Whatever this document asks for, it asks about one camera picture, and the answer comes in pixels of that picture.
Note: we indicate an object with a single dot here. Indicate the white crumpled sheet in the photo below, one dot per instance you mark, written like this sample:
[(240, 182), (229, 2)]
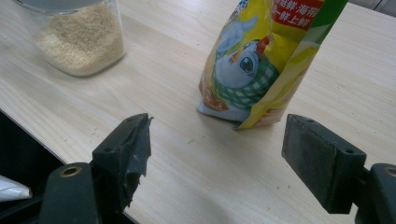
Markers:
[(12, 188)]

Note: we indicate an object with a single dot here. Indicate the yellow seasoning bag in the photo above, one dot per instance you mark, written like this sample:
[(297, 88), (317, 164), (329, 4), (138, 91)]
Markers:
[(264, 62)]

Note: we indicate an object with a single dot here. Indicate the clear jar with hinged lid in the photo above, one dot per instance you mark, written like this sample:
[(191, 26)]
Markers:
[(81, 40)]

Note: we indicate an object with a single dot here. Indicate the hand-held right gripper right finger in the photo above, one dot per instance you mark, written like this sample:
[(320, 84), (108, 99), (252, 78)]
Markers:
[(313, 161)]

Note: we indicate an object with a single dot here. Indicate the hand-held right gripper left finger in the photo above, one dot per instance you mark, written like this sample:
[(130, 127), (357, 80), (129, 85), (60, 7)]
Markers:
[(110, 161)]

